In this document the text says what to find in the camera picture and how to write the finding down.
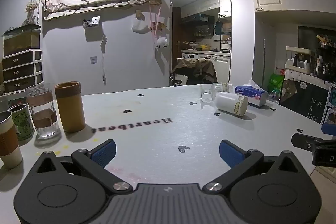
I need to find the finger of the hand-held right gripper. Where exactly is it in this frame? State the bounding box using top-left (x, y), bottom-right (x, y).
top-left (291, 133), bottom-right (325, 151)
top-left (321, 123), bottom-right (336, 137)

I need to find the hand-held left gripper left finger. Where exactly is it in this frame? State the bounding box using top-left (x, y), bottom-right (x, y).
top-left (34, 139), bottom-right (133, 194)

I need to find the brown bamboo cup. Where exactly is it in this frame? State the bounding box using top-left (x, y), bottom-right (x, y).
top-left (54, 81), bottom-right (87, 133)

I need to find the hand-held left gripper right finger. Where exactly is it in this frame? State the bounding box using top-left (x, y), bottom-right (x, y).
top-left (203, 139), bottom-right (306, 192)

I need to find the green plastic bag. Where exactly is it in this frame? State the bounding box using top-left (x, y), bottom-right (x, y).
top-left (267, 73), bottom-right (285, 96)

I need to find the white kitchen cabinet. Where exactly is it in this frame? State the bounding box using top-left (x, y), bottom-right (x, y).
top-left (219, 0), bottom-right (232, 18)

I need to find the clear wine glass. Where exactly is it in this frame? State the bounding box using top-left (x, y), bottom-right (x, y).
top-left (200, 82), bottom-right (234, 109)

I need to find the black chalkboard sign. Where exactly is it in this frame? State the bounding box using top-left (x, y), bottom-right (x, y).
top-left (278, 76), bottom-right (330, 124)

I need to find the white storage rack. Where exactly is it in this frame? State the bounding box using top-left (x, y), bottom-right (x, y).
top-left (285, 46), bottom-right (316, 75)

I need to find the blue tissue box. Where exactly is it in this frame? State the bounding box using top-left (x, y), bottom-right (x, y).
top-left (235, 79), bottom-right (269, 108)

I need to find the glass fish tank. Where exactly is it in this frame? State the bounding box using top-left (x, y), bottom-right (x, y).
top-left (3, 24), bottom-right (42, 58)

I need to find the white hanging bag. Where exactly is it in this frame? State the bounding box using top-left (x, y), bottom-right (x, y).
top-left (132, 18), bottom-right (148, 34)

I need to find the paper cup with brown sleeve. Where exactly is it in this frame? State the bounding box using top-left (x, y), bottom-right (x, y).
top-left (0, 111), bottom-right (24, 169)

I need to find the green printed cup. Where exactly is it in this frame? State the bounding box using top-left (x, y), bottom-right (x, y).
top-left (7, 104), bottom-right (35, 142)

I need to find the white drawer cabinet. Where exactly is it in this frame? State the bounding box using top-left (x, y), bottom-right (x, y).
top-left (2, 49), bottom-right (43, 95)

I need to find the glass cup with brown sleeve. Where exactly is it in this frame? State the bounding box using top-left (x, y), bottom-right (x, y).
top-left (25, 83), bottom-right (62, 139)

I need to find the white cup with yellow print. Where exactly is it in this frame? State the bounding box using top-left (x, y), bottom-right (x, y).
top-left (215, 91), bottom-right (249, 117)

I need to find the dried flower bunch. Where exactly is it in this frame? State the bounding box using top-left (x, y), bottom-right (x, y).
top-left (25, 0), bottom-right (40, 25)

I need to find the black range hood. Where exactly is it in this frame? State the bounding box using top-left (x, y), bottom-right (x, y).
top-left (181, 14), bottom-right (215, 24)

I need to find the chair with brown cloth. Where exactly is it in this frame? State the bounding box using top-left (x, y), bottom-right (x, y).
top-left (172, 57), bottom-right (218, 87)

